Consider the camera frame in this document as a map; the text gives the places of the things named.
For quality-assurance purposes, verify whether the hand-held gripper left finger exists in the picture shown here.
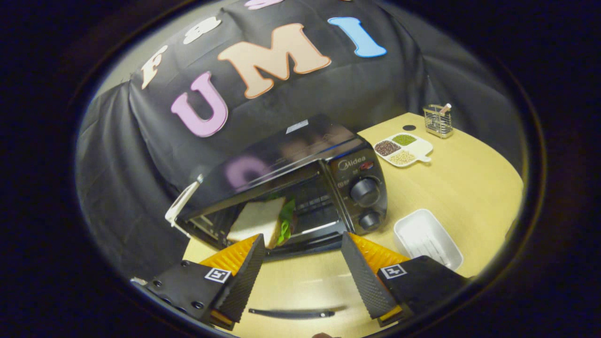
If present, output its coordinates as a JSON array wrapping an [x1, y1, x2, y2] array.
[[131, 233, 266, 331]]

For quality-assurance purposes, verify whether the white plastic object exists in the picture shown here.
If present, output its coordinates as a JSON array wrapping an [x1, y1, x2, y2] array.
[[164, 175, 204, 238]]

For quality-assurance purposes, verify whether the metal mesh holder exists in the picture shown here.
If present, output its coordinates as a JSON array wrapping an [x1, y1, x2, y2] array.
[[423, 103, 454, 138]]

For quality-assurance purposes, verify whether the white rectangular tray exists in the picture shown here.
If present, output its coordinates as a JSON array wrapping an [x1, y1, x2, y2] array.
[[393, 209, 464, 271]]

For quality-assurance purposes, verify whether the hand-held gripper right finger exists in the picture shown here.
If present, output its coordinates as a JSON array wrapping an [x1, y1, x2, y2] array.
[[341, 231, 470, 328]]

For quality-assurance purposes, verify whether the white divided dish with beans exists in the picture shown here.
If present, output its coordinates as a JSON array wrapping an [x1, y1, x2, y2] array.
[[373, 133, 433, 168]]

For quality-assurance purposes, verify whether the black backdrop cloth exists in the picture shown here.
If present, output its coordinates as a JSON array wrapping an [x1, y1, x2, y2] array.
[[75, 0, 524, 282]]

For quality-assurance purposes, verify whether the black toaster oven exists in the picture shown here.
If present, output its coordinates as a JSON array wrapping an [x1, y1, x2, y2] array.
[[176, 114, 388, 321]]

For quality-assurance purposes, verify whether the white bread lettuce sandwich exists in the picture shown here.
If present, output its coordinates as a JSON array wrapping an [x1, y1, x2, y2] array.
[[227, 196, 297, 249]]

